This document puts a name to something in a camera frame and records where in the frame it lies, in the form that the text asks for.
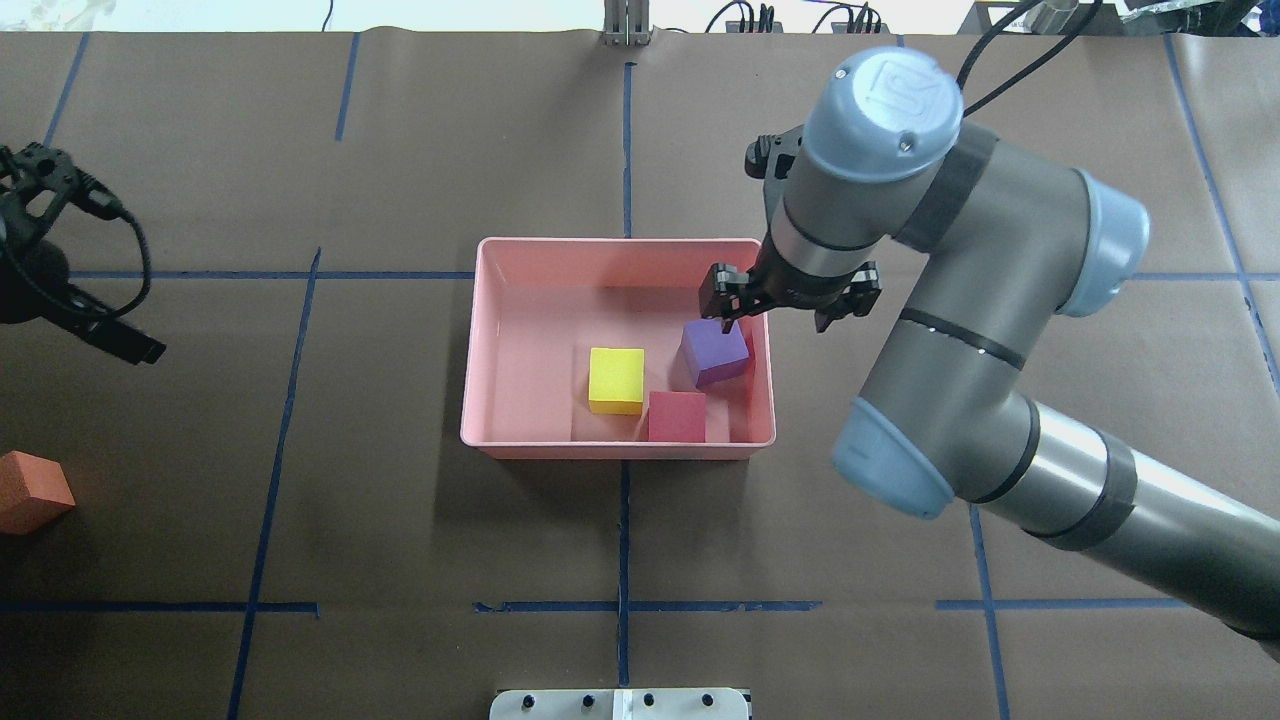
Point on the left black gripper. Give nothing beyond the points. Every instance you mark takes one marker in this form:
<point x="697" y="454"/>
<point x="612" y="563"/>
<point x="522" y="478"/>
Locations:
<point x="42" y="268"/>

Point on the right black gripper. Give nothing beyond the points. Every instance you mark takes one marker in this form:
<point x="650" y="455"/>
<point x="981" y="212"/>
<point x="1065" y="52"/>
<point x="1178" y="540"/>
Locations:
<point x="793" y="292"/>

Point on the purple foam cube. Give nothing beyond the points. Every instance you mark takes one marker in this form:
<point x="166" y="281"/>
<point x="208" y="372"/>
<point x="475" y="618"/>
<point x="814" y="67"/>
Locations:
<point x="712" y="356"/>

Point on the pink foam cube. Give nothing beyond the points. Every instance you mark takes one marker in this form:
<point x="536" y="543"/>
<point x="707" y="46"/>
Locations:
<point x="676" y="417"/>

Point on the orange foam cube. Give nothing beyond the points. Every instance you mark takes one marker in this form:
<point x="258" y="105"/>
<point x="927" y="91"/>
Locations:
<point x="34" y="491"/>

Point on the yellow foam cube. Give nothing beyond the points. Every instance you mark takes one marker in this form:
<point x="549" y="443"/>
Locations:
<point x="616" y="381"/>

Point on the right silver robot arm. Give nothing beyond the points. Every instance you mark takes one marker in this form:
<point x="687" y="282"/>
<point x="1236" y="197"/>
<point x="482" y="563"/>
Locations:
<point x="1011" y="240"/>

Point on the pink plastic bin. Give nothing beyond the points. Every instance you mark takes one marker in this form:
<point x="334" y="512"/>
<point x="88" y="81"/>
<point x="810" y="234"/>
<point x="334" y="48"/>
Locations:
<point x="542" y="304"/>

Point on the aluminium frame post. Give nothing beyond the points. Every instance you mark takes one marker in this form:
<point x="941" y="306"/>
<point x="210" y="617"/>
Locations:
<point x="626" y="23"/>

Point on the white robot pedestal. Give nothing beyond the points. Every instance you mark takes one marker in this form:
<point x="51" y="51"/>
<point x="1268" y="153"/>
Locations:
<point x="623" y="703"/>

